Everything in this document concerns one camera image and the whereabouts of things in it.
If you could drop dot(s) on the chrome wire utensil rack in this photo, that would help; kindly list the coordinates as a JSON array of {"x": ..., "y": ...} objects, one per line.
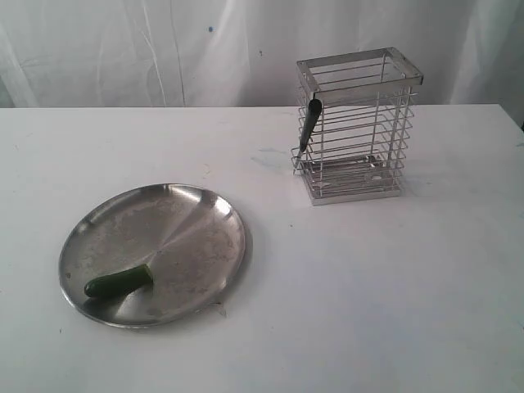
[{"x": 357, "y": 149}]

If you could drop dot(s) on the white backdrop curtain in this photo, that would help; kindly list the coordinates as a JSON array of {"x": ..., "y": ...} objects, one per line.
[{"x": 243, "y": 53}]

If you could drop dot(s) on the round stainless steel plate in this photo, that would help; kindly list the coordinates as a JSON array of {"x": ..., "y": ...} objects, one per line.
[{"x": 192, "y": 239}]

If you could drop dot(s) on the black handled paring knife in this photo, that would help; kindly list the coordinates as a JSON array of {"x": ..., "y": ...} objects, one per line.
[{"x": 314, "y": 110}]

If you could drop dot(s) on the green cucumber piece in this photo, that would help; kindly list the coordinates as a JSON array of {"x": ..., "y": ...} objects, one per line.
[{"x": 119, "y": 284}]

